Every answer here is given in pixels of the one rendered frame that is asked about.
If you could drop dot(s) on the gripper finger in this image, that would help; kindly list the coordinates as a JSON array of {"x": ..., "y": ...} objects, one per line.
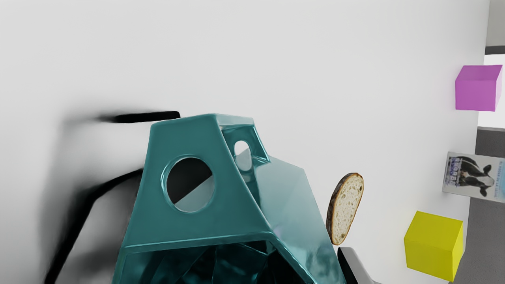
[{"x": 353, "y": 267}]

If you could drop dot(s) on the teal faceted mug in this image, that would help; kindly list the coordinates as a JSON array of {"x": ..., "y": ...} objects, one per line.
[{"x": 221, "y": 205}]

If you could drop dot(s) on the bread slice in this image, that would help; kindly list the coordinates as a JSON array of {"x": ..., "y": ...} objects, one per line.
[{"x": 346, "y": 207}]

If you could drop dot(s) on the yellow cube block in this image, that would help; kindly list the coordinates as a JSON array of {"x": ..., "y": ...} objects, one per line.
[{"x": 432, "y": 246}]

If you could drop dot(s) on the milk carton with cow print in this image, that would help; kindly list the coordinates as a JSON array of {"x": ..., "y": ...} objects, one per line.
[{"x": 471, "y": 176}]

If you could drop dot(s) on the magenta cube block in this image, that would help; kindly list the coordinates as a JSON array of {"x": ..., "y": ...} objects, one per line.
[{"x": 476, "y": 88}]

